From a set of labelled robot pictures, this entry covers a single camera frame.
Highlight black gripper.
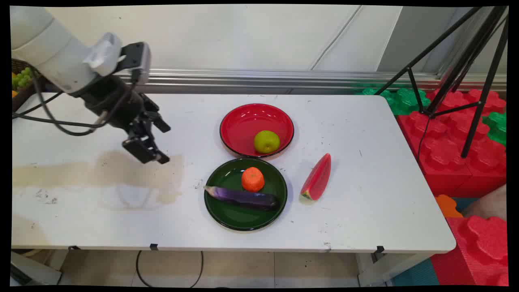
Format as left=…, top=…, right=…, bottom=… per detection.
left=73, top=76, right=172, bottom=165

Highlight green foam block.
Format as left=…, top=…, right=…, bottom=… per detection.
left=483, top=112, right=507, bottom=146
left=355, top=87, right=431, bottom=116

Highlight teal floor mat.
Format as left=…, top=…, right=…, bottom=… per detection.
left=391, top=259, right=440, bottom=286

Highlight brown wicker basket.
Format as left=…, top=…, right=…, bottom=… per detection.
left=11, top=59, right=46, bottom=112

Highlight red plate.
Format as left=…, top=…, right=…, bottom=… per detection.
left=219, top=103, right=295, bottom=158

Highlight black tripod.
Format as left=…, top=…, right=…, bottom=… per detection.
left=374, top=6, right=508, bottom=159

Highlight large red foam block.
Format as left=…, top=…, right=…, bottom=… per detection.
left=397, top=88, right=507, bottom=197

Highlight orange foam piece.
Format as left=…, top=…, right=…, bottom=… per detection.
left=435, top=194, right=463, bottom=218

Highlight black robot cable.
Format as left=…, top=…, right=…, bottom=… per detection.
left=12, top=69, right=138, bottom=137

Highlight dark green plate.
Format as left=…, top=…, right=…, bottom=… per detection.
left=204, top=158, right=288, bottom=232

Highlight aluminium rail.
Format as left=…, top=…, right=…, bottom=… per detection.
left=114, top=68, right=507, bottom=94

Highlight white table leg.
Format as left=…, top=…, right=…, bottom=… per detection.
left=357, top=252, right=434, bottom=286

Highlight red toy watermelon slice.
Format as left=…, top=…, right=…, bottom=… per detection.
left=300, top=153, right=332, bottom=201

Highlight green toy grapes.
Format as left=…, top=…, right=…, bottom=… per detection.
left=12, top=67, right=33, bottom=90

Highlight purple toy eggplant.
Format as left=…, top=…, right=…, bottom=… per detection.
left=204, top=185, right=280, bottom=211

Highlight beige rounded object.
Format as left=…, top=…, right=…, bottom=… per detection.
left=462, top=185, right=507, bottom=221

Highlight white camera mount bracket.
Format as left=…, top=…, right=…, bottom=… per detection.
left=83, top=32, right=126, bottom=77

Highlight black floor cable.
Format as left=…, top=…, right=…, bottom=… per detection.
left=136, top=251, right=204, bottom=288

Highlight green toy apple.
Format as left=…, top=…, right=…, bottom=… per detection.
left=254, top=130, right=281, bottom=154

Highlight orange toy tangerine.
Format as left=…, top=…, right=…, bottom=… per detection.
left=242, top=167, right=265, bottom=193

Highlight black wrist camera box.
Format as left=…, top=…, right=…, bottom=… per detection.
left=118, top=42, right=151, bottom=86

